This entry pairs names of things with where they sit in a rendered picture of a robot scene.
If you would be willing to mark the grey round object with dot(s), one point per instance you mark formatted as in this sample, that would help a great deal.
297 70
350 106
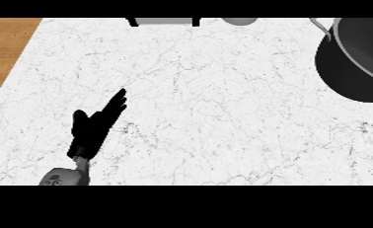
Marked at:
240 21

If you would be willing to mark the dark grey pot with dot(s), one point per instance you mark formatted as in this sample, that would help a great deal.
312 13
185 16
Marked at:
347 67

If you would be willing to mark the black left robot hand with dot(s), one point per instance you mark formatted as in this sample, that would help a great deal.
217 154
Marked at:
92 130

